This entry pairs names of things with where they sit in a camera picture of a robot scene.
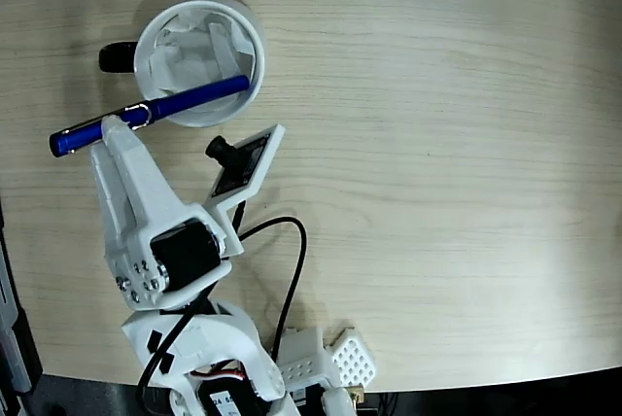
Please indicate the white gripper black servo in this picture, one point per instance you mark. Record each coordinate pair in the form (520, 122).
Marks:
(152, 206)

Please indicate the blue pen with metal clip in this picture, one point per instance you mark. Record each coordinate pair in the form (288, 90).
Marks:
(194, 95)

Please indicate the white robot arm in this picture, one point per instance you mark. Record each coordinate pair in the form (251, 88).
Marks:
(218, 333)

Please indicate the crumpled white tissue paper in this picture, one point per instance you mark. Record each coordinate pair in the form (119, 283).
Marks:
(189, 54)

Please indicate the black camera on white mount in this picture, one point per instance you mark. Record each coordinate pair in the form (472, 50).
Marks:
(238, 168)

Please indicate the gray and black bracket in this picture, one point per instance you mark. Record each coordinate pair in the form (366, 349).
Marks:
(10, 328)

